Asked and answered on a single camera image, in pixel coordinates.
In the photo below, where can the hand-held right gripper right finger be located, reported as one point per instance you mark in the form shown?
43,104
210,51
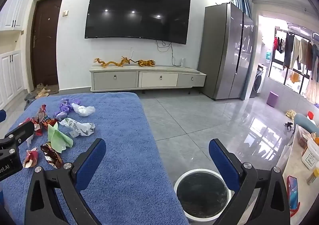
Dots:
224,162

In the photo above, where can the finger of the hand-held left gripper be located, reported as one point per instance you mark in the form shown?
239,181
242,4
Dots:
2,116
22,131

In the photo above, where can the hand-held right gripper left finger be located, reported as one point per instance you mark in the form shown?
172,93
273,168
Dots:
92,160

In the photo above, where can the red snack packet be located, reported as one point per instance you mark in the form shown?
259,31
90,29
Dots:
42,118

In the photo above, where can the white round bin black liner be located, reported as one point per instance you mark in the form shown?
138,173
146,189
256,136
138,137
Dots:
201,195

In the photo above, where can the purple plastic wrapper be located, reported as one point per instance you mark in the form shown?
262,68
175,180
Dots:
61,115
68,104

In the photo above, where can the small red white wrapper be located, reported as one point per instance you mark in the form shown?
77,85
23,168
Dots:
31,157

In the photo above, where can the grey slippers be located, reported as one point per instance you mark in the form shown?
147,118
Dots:
30,99

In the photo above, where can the white printed plastic wrapper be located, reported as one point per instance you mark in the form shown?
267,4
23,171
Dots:
78,127

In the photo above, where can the brown foil wrapper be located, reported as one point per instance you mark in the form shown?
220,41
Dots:
51,154

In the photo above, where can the light green paper sheet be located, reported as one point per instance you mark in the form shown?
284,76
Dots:
58,140

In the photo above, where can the blue fluffy blanket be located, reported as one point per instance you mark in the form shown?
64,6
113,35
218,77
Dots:
129,165

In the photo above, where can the white lower cabinet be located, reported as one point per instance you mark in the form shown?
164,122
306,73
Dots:
11,78

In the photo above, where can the beige slippers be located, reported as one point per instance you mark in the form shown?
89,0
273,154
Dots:
43,92

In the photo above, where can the white plastic bag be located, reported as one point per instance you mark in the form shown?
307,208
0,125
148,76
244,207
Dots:
84,110

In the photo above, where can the phone in red case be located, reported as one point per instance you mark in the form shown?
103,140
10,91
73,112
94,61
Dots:
292,192

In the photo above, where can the purple stool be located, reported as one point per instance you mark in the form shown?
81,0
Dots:
272,99

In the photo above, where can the white plastic basket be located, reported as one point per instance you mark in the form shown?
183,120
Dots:
310,155

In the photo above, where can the front-loading washing machine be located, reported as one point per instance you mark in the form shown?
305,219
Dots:
258,83

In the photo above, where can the dark brown entrance door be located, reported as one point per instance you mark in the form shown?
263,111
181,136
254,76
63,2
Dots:
46,40

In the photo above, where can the teal chair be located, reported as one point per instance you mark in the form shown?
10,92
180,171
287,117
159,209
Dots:
302,121

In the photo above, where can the yellow bottle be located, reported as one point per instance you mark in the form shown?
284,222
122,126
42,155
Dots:
313,176

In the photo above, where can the golden dragon figurine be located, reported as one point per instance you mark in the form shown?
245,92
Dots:
112,63

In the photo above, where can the grey white television cabinet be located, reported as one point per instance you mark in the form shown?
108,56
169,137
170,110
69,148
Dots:
159,79

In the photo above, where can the white power strip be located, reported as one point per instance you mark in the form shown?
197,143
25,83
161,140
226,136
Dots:
182,62

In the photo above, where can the grey double-door refrigerator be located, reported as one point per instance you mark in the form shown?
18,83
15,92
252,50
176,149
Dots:
224,53

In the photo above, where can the golden tiger figurine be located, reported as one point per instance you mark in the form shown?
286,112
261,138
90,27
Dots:
145,63

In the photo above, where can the row of hanging clothes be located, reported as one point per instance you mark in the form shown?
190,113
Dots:
301,53

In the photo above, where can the blue curtain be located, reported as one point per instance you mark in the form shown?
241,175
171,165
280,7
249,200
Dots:
243,5

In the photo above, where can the white upper wall cabinet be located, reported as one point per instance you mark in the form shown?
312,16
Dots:
13,8

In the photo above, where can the black wall television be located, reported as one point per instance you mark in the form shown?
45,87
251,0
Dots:
137,13

